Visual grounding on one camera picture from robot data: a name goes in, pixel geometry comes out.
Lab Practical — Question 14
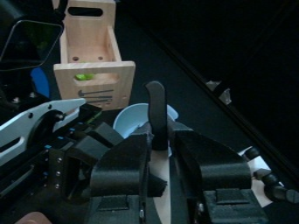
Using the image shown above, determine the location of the shiny metal bracket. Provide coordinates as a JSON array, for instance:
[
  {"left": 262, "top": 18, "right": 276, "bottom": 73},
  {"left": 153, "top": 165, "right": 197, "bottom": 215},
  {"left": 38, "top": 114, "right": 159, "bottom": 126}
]
[{"left": 205, "top": 80, "right": 234, "bottom": 106}]

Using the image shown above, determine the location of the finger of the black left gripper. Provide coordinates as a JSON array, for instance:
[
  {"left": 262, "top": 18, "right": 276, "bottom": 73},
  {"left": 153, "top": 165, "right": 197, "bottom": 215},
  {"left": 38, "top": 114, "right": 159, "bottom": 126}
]
[
  {"left": 67, "top": 134, "right": 111, "bottom": 165},
  {"left": 86, "top": 122, "right": 127, "bottom": 147}
]

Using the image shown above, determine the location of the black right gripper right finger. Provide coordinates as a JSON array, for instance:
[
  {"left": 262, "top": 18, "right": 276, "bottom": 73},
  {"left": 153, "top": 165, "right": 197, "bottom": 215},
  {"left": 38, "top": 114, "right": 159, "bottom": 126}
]
[{"left": 167, "top": 120, "right": 272, "bottom": 224}]

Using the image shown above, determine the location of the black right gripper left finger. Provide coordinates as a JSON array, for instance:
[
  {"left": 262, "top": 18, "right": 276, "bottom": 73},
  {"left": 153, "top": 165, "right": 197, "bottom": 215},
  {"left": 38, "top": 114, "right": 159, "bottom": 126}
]
[{"left": 85, "top": 122, "right": 170, "bottom": 224}]

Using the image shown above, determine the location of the wooden tool box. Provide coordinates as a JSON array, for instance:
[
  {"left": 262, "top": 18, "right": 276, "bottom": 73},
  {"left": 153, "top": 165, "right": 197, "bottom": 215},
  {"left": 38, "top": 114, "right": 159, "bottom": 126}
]
[{"left": 53, "top": 0, "right": 137, "bottom": 112}]

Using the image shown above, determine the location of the small pale bowl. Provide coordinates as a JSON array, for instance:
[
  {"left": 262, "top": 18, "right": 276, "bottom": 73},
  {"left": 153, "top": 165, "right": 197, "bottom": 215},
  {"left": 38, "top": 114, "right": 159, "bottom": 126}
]
[{"left": 113, "top": 102, "right": 182, "bottom": 140}]

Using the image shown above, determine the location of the pink plastic tray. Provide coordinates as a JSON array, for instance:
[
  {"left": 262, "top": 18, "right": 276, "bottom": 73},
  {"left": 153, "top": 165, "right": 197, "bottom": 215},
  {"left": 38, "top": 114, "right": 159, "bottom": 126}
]
[{"left": 14, "top": 211, "right": 53, "bottom": 224}]

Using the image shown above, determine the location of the ribbed green toy vegetable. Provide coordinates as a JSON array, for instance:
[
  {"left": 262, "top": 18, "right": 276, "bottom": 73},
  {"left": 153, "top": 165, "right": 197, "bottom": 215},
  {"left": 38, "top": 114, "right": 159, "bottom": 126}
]
[{"left": 74, "top": 73, "right": 97, "bottom": 81}]

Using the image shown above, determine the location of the black knobby handle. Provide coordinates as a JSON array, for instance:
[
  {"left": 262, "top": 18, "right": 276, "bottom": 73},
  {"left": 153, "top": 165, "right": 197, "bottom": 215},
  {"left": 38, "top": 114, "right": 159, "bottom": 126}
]
[
  {"left": 253, "top": 168, "right": 299, "bottom": 205},
  {"left": 244, "top": 146, "right": 262, "bottom": 161}
]

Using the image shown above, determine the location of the blue plastic object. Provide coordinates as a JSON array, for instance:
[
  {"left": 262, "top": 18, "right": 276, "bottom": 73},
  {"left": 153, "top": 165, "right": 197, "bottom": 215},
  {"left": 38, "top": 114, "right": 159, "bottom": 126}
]
[{"left": 30, "top": 66, "right": 53, "bottom": 100}]

